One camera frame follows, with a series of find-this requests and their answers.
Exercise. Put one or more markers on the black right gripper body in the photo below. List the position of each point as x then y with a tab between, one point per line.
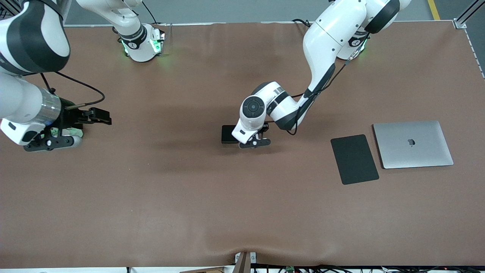
67	117

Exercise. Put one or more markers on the small black phone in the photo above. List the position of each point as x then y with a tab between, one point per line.
227	134

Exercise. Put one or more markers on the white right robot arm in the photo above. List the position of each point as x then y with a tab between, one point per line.
34	41

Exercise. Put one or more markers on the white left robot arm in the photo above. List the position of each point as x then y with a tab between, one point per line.
326	38

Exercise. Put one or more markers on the black mouse pad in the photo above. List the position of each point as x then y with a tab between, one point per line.
354	159

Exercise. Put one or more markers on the green dinosaur plush toy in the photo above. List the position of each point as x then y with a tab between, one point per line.
78	132

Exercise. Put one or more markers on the brown table cover sheet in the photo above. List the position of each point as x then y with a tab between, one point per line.
227	208

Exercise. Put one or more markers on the silver closed laptop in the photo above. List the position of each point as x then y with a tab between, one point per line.
413	146

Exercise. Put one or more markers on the yellow floor tape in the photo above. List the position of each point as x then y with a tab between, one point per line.
435	10

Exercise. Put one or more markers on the grey metal table bracket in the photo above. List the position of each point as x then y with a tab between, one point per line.
242	261

